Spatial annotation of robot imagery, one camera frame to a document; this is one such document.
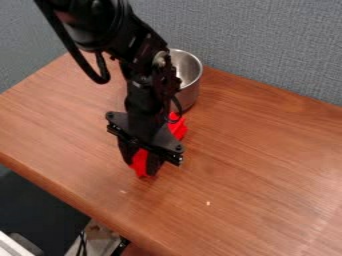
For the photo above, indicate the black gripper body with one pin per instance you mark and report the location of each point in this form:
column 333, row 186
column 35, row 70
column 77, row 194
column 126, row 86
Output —
column 142, row 124

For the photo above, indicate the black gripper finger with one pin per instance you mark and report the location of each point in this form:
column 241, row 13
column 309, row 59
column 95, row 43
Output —
column 154, row 163
column 127, row 150

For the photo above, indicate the red plastic block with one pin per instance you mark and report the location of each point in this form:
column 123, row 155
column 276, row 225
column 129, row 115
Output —
column 178, row 130

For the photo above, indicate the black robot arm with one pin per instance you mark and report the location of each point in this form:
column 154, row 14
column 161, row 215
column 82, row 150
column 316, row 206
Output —
column 99, row 28

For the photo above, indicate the stainless steel pot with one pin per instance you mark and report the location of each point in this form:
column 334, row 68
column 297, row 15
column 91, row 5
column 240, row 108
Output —
column 189, row 72

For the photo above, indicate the white object at corner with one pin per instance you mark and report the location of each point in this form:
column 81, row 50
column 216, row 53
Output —
column 11, row 248

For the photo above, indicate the grey table leg frame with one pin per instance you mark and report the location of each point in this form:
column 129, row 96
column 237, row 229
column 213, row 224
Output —
column 98, row 241

